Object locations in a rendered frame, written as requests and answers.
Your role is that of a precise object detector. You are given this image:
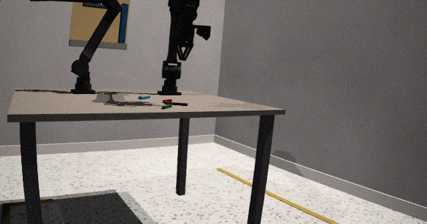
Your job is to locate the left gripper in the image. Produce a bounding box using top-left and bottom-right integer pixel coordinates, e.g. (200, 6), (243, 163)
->
(173, 23), (193, 61)

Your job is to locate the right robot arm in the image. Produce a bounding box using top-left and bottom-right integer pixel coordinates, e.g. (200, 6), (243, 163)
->
(30, 0), (123, 94)

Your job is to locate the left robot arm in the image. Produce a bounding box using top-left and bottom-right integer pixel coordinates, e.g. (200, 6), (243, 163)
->
(157, 0), (211, 95)

